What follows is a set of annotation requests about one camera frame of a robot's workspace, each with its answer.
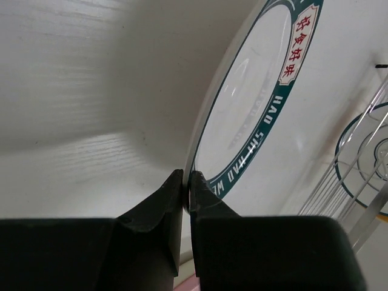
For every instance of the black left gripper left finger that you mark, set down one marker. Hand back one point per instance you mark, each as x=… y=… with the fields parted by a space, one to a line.
x=157 y=221

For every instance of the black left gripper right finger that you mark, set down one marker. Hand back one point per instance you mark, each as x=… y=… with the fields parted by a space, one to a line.
x=208 y=217

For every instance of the pink plate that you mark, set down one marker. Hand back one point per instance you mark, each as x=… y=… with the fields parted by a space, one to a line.
x=190 y=284

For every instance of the metal wire dish rack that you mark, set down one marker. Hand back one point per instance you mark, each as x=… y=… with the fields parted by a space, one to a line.
x=327 y=197

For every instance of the brown plate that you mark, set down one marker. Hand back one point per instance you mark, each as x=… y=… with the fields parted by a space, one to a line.
x=293 y=72

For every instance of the beige plate with line pattern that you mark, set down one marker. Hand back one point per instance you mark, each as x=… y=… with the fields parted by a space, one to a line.
x=361 y=164

